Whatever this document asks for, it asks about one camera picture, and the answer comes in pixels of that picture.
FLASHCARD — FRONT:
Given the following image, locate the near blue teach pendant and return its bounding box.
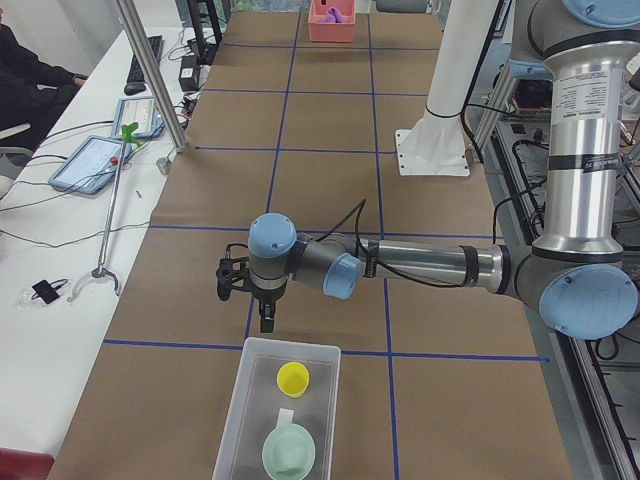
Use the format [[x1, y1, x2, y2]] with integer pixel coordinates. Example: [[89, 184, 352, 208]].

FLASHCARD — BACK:
[[48, 135, 132, 195]]

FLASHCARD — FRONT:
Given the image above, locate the yellow plastic cup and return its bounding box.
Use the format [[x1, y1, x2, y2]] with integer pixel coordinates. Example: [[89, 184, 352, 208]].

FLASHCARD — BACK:
[[276, 362, 310, 398]]

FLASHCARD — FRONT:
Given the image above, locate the small black pouch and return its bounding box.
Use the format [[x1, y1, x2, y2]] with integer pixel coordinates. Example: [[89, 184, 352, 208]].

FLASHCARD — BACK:
[[31, 279, 69, 305]]

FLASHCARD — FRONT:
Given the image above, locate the black power adapter box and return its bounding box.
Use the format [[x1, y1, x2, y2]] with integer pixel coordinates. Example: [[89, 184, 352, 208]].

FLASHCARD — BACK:
[[178, 55, 201, 92]]

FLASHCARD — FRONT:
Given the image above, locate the aluminium frame post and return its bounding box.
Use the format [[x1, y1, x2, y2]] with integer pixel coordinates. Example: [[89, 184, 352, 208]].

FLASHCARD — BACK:
[[115, 0, 186, 153]]

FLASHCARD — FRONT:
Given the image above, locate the black computer mouse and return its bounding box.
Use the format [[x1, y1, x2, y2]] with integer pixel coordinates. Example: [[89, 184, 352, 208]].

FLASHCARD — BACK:
[[123, 82, 146, 96]]

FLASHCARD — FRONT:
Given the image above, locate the black keyboard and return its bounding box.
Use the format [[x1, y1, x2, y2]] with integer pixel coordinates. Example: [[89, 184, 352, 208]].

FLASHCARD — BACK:
[[126, 34, 165, 84]]

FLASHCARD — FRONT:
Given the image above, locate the purple cloth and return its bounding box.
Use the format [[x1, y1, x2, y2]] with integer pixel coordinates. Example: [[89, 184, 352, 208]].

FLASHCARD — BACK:
[[323, 7, 345, 24]]

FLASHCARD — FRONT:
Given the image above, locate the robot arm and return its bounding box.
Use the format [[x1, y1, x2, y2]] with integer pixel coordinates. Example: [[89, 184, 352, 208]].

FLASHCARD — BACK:
[[218, 1, 639, 340]]

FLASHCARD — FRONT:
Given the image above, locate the metal reacher grabber tool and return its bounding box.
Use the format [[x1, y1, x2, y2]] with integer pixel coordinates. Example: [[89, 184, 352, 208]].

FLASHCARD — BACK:
[[67, 122, 140, 303]]

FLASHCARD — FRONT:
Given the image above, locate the blue teach pendant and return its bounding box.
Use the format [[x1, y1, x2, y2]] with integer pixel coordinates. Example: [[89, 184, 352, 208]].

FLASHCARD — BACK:
[[110, 96, 164, 140], [48, 135, 132, 195]]

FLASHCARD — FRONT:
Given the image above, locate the far blue teach pendant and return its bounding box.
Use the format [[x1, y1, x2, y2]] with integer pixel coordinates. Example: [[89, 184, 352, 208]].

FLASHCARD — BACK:
[[110, 96, 164, 140]]

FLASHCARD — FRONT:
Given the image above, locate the small metal cylinder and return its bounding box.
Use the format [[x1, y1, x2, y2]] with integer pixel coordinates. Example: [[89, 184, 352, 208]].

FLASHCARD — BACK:
[[156, 158, 171, 175]]

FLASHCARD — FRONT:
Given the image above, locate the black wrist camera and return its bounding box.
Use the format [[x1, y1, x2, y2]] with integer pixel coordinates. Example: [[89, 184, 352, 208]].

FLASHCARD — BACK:
[[216, 242, 251, 301]]

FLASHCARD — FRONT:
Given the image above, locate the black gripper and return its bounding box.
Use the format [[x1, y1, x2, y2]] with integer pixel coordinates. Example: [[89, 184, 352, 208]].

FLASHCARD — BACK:
[[254, 285, 285, 333]]

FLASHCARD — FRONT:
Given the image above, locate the clear plastic storage box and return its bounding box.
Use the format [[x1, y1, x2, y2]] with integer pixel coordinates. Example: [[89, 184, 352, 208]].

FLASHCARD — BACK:
[[213, 337, 341, 479]]

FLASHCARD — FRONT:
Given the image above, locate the seated person in black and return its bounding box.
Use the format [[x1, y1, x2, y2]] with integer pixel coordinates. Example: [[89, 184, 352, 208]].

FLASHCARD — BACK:
[[1, 23, 87, 151]]

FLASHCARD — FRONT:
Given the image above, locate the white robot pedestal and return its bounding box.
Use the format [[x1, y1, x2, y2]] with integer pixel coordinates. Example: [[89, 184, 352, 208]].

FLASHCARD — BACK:
[[395, 0, 501, 177]]

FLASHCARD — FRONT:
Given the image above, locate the mint green bowl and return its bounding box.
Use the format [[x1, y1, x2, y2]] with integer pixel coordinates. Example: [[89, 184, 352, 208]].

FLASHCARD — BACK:
[[262, 423, 316, 480]]

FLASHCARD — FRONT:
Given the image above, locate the pink plastic bin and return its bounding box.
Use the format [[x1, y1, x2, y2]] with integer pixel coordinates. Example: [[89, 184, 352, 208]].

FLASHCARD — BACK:
[[307, 0, 356, 43]]

